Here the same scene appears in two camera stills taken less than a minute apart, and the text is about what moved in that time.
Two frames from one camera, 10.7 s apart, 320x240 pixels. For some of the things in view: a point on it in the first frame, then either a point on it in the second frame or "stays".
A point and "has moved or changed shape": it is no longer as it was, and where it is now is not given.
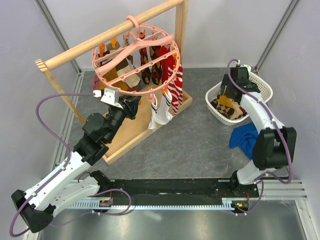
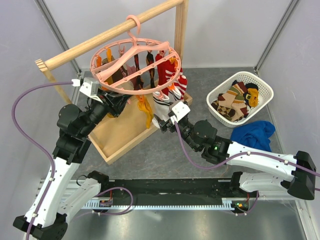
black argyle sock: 144,60 to 139,85
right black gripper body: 226,81 to 185,127
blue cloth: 244,136 stays
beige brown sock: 124,67 to 123,72
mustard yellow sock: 113,74 to 144,106
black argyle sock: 156,68 to 150,60
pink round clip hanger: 139,60 has moved or changed shape
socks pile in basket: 228,107 stays
